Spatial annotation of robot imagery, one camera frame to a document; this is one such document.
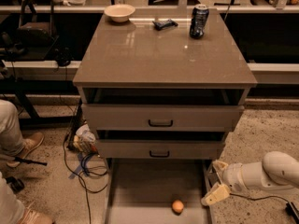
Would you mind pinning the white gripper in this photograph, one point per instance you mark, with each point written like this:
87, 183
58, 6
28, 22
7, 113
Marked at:
234, 175

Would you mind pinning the orange fruit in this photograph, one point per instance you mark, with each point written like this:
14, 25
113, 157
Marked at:
177, 207

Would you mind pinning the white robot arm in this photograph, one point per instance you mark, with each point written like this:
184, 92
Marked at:
276, 173

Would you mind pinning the grey bottom drawer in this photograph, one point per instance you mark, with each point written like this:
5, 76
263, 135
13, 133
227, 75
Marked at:
141, 191

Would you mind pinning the grey drawer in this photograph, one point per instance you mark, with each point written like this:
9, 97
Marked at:
141, 191
190, 118
160, 144

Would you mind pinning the grey drawer cabinet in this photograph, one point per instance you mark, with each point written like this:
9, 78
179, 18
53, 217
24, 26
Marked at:
132, 63

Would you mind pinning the grey middle drawer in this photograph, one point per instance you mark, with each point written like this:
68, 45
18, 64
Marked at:
160, 144

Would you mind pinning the grey top drawer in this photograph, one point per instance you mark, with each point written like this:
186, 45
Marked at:
190, 118

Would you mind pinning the black power adapter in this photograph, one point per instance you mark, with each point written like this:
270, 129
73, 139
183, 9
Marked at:
213, 178

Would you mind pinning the crumpled snack bag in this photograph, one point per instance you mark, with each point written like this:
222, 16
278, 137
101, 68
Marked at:
84, 140

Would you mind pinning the dark blue soda can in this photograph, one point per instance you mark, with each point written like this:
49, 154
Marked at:
199, 17

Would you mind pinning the black stick tool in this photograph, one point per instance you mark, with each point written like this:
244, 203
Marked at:
30, 161

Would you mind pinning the white ceramic bowl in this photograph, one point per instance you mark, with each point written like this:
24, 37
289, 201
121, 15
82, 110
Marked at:
119, 12

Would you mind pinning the black headphones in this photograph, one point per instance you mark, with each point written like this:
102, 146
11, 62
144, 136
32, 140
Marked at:
62, 57

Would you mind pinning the small black floor device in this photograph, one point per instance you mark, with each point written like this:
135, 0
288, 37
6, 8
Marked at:
15, 184

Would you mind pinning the person's upper leg and shoe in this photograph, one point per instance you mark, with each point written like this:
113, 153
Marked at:
12, 143

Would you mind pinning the person's leg and shoe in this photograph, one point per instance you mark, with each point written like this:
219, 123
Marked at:
13, 211
12, 143

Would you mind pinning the person's lower leg and shoe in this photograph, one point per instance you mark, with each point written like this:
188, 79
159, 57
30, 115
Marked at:
13, 211

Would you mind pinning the black chair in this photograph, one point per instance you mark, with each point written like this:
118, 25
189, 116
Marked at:
37, 36

